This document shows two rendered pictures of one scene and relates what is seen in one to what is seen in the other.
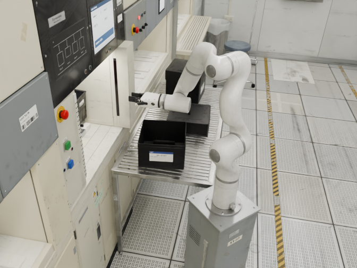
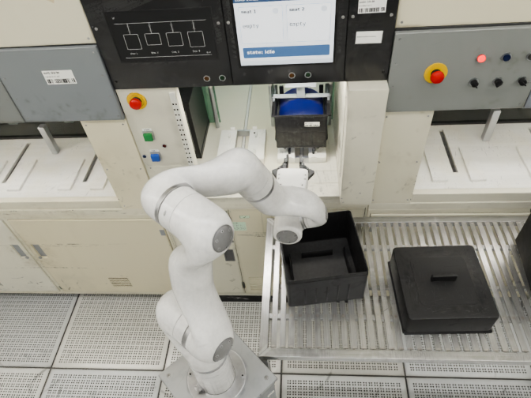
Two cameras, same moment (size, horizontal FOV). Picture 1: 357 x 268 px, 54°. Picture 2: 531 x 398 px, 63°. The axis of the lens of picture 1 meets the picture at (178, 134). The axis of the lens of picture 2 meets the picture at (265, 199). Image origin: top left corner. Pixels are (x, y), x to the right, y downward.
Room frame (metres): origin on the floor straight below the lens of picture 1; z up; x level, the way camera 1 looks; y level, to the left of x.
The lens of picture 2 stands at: (1.56, -0.80, 2.18)
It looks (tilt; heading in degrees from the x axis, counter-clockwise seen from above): 47 degrees down; 89
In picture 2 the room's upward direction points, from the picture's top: 6 degrees counter-clockwise
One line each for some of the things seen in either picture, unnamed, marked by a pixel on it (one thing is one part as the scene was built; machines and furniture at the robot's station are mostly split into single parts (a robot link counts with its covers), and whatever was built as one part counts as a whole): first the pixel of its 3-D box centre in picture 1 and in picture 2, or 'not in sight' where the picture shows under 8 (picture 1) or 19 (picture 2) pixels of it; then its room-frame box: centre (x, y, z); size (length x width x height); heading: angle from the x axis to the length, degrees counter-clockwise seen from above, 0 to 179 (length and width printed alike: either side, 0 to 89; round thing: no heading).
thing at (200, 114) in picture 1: (189, 116); (440, 285); (2.15, -0.07, 0.83); 0.29 x 0.29 x 0.13; 83
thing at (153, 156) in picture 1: (162, 143); (320, 257); (1.76, 0.09, 0.85); 0.28 x 0.28 x 0.17; 89
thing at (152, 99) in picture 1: (152, 100); (291, 184); (1.68, 0.15, 1.19); 0.11 x 0.10 x 0.07; 78
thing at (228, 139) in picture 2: not in sight; (242, 145); (1.52, 0.72, 0.89); 0.22 x 0.21 x 0.04; 81
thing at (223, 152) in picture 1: (225, 159); (191, 328); (1.34, -0.23, 1.07); 0.19 x 0.12 x 0.24; 133
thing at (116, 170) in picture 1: (178, 162); (419, 326); (2.19, -0.01, 0.38); 1.30 x 0.60 x 0.76; 171
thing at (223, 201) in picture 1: (225, 190); (212, 365); (1.36, -0.25, 0.85); 0.19 x 0.19 x 0.18
